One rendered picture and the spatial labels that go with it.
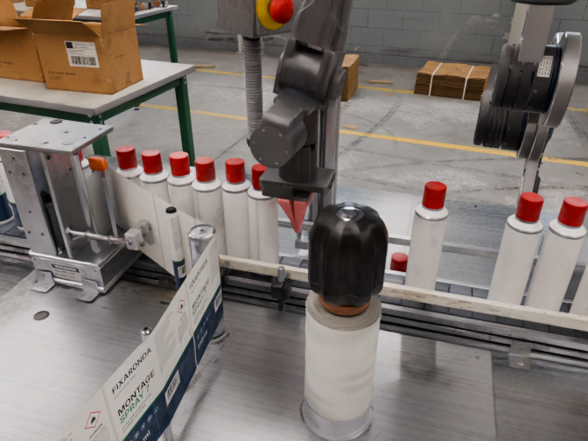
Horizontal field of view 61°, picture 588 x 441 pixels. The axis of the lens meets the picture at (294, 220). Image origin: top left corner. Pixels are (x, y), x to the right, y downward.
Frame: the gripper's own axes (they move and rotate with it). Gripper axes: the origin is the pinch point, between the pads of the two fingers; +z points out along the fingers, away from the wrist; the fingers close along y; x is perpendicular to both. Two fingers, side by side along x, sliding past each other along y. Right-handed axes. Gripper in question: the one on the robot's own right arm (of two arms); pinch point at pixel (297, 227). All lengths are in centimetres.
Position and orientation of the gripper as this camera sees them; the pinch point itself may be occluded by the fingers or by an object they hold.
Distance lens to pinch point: 78.6
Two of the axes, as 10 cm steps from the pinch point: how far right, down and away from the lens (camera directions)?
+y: 9.6, 1.4, -2.5
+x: 2.8, -4.9, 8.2
